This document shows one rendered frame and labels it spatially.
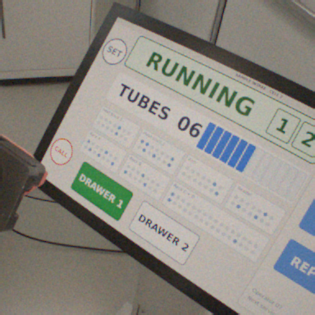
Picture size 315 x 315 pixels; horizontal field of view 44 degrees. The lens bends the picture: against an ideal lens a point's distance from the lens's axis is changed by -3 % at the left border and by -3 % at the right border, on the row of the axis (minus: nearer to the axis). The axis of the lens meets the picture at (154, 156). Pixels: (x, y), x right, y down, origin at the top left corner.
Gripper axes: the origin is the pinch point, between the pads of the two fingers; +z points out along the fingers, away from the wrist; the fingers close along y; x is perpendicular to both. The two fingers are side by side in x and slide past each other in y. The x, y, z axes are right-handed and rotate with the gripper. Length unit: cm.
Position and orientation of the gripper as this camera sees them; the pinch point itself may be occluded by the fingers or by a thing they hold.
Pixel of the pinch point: (39, 176)
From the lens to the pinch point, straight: 45.4
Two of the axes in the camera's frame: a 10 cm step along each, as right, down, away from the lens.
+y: -8.1, -4.7, 3.5
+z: 3.6, 0.8, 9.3
